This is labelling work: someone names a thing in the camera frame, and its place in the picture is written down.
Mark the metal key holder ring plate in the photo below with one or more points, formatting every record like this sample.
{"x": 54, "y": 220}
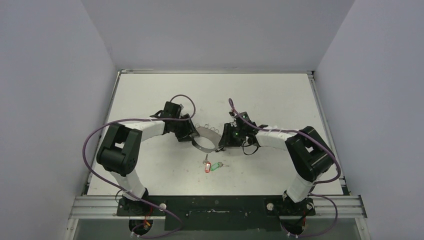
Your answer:
{"x": 207, "y": 133}

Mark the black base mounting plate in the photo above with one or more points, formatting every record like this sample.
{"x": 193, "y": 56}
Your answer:
{"x": 221, "y": 212}

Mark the red tagged key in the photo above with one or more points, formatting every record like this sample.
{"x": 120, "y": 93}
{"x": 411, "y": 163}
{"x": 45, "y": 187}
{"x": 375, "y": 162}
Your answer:
{"x": 207, "y": 164}

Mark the green tagged key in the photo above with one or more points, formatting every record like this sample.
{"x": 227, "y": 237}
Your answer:
{"x": 217, "y": 165}

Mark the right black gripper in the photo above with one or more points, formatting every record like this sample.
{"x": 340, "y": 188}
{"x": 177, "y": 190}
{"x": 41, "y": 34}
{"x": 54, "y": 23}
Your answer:
{"x": 227, "y": 134}

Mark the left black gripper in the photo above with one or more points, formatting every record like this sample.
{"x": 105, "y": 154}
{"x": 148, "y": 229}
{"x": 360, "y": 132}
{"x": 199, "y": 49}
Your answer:
{"x": 189, "y": 130}

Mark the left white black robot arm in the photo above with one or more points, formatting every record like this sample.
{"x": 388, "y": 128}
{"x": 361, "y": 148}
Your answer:
{"x": 119, "y": 150}

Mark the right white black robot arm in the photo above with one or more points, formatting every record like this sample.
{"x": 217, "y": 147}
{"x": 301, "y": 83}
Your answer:
{"x": 308, "y": 152}

